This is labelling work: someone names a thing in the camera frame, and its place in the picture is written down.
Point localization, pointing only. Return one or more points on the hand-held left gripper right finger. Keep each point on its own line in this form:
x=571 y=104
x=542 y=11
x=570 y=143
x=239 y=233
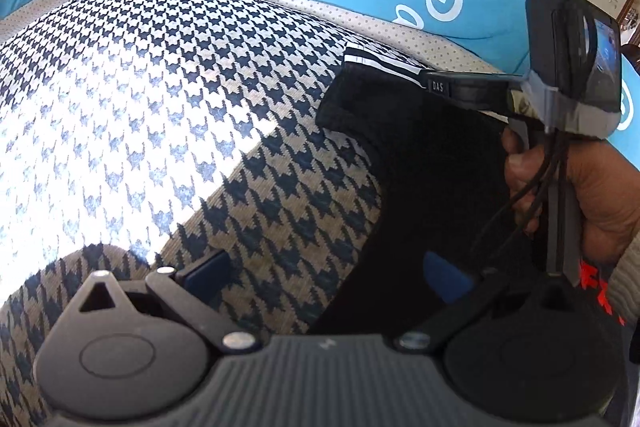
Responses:
x=445 y=274

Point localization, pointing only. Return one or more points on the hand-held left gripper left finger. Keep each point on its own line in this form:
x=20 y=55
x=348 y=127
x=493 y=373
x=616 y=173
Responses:
x=205 y=269

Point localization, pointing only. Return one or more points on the black garment with white stripes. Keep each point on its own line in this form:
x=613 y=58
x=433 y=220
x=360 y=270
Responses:
x=425 y=187

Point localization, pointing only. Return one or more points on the person's right forearm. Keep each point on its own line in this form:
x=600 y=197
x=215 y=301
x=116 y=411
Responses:
x=627 y=287

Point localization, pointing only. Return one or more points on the person's right hand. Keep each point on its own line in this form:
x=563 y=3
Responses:
x=605 y=197

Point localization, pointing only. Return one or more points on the houndstooth bed cover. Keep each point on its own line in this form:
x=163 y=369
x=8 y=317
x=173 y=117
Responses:
x=150 y=82

